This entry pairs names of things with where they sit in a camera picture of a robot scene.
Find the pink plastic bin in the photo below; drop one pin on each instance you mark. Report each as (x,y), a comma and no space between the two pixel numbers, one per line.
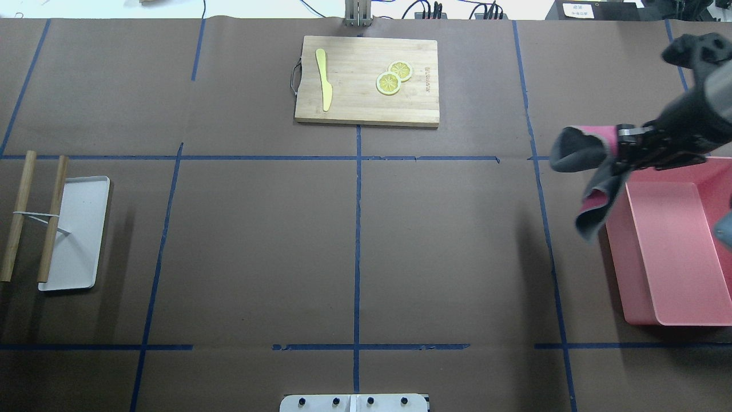
(671,270)

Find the lemon slice near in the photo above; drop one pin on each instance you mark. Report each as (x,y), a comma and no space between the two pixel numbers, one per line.
(388,83)

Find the white pedestal column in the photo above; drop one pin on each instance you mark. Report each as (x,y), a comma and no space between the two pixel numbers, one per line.
(356,402)

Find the wooden rack rod rear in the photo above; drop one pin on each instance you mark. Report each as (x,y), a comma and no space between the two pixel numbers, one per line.
(16,225)

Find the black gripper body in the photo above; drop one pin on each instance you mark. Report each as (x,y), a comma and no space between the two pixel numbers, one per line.
(684,122)

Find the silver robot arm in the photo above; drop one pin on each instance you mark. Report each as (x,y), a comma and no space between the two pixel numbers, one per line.
(708,57)

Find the bamboo cutting board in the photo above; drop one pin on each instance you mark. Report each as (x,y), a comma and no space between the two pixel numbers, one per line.
(353,66)

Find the lemon slice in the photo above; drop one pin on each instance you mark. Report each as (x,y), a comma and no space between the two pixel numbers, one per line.
(401,69)
(388,83)

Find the pink grey cloth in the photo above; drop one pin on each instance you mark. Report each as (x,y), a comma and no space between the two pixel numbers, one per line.
(581,148)

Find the wooden rack rod front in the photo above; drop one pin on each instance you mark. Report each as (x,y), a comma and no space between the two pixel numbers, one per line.
(52,224)

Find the white rectangular tray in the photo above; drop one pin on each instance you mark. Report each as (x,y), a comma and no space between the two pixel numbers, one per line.
(77,248)

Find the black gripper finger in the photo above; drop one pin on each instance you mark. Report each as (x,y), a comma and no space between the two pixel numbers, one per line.
(629,147)

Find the aluminium frame post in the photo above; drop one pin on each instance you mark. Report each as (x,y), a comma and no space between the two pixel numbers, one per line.
(358,13)

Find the black adapter box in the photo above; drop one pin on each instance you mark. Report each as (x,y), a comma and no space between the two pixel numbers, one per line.
(593,10)

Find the yellow plastic knife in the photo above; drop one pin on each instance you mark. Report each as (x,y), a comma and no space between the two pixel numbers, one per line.
(326,86)

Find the wooden rack rod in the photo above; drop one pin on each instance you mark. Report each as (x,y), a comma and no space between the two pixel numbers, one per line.
(16,225)
(52,224)

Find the lemon slice far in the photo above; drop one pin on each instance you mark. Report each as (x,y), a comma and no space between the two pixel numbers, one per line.
(401,69)

